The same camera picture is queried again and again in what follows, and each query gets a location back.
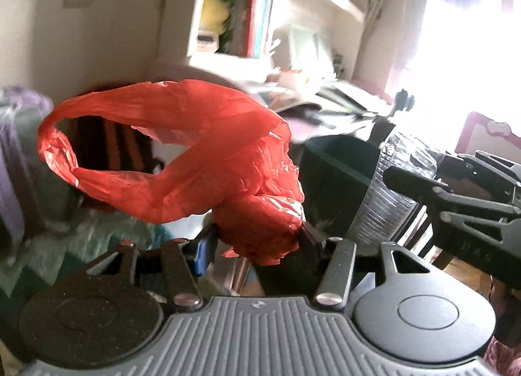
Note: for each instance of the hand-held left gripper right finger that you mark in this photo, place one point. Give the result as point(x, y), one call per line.
point(313, 243)

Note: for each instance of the black knobbed gadget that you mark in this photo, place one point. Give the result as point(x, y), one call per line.
point(403, 103)

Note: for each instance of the pink patterned cloth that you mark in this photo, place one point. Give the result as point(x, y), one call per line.
point(504, 359)

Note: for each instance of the row of colourful books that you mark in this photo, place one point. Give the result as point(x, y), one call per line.
point(260, 14)

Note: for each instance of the pale green folder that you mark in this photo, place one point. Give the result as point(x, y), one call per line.
point(307, 48)

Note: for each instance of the dark green trash bin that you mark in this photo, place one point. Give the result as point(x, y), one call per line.
point(333, 180)

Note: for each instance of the yellow plush toy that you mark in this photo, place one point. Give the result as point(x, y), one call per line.
point(215, 14)

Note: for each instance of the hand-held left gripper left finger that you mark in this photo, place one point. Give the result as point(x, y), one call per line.
point(202, 256)

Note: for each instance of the pile of magazines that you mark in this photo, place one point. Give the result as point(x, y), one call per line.
point(346, 99)

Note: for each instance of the teal white zigzag quilt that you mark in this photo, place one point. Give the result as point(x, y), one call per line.
point(81, 233)

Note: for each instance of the pink headboard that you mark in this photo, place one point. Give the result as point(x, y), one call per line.
point(472, 136)

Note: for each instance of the pink box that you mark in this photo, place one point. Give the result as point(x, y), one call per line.
point(294, 79)

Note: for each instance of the red plastic bag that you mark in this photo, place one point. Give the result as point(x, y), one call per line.
point(244, 180)

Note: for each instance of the dark wooden chair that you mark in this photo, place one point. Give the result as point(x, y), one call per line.
point(382, 132)

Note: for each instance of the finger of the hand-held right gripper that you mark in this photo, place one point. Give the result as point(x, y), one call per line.
point(488, 166)
point(411, 182)

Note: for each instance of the black orange backpack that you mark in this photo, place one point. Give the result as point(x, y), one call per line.
point(101, 144)

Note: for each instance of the clear plastic cup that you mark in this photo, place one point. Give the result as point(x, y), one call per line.
point(378, 213)

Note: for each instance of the purple grey backpack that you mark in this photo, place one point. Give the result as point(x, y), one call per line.
point(16, 148)

